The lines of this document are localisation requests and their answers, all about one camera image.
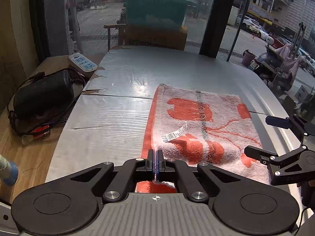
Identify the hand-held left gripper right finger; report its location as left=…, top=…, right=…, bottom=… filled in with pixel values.
left=157, top=149, right=244, bottom=201

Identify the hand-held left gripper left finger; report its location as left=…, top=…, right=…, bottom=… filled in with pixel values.
left=70, top=149, right=157, bottom=201

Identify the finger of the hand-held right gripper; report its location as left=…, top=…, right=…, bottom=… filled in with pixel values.
left=265, top=115, right=315, bottom=137
left=244, top=145, right=307, bottom=166

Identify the orange and white towel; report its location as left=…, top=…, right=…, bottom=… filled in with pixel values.
left=136, top=84, right=271, bottom=194

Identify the open cardboard box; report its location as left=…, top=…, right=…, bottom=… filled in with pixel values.
left=283, top=96, right=303, bottom=116

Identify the white box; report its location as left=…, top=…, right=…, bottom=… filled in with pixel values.
left=294, top=85, right=312, bottom=102

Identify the dark electric scooter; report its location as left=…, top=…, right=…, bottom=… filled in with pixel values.
left=247, top=36, right=296, bottom=91

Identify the pink cloth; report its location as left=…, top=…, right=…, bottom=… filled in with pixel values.
left=276, top=44, right=307, bottom=79

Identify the purple bucket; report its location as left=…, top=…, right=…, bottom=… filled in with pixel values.
left=242, top=50, right=256, bottom=67

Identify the red car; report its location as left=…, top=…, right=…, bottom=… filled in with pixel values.
left=271, top=36, right=291, bottom=50

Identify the small white car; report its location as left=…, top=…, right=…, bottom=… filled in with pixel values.
left=253, top=26, right=269, bottom=40

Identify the white kiosk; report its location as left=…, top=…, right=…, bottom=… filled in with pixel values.
left=228, top=5, right=241, bottom=26

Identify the wooden side table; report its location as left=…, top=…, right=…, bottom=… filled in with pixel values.
left=0, top=55, right=106, bottom=204

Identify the white power strip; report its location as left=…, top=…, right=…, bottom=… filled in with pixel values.
left=68, top=53, right=98, bottom=72

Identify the brown cardboard box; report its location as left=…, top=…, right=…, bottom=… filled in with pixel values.
left=122, top=25, right=189, bottom=51

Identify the wooden chair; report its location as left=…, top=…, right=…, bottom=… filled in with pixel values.
left=104, top=23, right=127, bottom=52

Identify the teal plastic tub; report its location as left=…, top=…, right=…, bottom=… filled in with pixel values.
left=122, top=0, right=198, bottom=29

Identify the red cable connector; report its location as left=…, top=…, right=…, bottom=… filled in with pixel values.
left=31, top=125, right=51, bottom=138

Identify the black power adapter with cables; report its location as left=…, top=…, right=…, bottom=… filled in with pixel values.
left=7, top=71, right=87, bottom=138

